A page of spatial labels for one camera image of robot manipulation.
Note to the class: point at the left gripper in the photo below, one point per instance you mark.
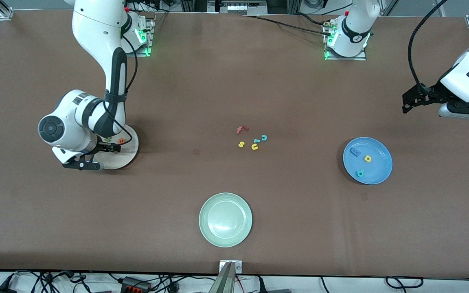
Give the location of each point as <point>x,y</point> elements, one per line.
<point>430,92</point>

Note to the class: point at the black power adapter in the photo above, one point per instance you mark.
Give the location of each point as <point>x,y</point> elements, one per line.
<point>0,289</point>

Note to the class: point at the brown table cover mat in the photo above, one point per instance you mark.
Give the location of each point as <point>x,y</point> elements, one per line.
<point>55,228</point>

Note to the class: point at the grey aluminium camera pole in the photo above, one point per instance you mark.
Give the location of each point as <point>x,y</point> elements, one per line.
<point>223,283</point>

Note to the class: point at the cyan letter b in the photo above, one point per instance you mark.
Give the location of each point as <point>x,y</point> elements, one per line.
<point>360,173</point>

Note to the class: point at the slanted aluminium frame profile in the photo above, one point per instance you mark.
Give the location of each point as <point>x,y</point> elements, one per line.
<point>387,7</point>

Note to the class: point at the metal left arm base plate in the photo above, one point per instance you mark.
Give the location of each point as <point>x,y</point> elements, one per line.
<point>360,57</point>

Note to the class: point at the small metal clamp bracket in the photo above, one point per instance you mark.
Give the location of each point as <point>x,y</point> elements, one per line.
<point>238,266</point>

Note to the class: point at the beige round plate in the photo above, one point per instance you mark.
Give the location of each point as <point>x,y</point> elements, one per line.
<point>126,156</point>

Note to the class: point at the blue round plate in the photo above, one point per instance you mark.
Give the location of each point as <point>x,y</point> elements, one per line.
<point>375,171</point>

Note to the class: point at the aluminium frame profile with bracket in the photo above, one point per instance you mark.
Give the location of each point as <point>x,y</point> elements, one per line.
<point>4,14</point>

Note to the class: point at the black plug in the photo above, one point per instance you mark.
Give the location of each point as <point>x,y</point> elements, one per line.
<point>261,285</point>

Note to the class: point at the grey terminal block device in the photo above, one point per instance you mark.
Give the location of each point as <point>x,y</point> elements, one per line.
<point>242,8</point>

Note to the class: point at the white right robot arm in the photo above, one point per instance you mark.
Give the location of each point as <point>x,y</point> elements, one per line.
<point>96,24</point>

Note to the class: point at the blue letter e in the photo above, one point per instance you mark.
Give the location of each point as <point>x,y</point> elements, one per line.
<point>356,151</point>

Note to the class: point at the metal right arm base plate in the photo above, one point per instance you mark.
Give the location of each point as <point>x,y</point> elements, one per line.
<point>150,44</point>

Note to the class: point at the pale green round plate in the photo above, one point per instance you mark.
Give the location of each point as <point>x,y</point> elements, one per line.
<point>225,219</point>

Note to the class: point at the black orange power strip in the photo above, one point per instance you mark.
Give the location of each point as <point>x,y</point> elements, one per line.
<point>134,285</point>

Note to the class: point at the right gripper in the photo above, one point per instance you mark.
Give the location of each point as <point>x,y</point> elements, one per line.
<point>103,147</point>

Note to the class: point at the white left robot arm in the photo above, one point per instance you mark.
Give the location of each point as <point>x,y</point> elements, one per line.
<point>356,28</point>

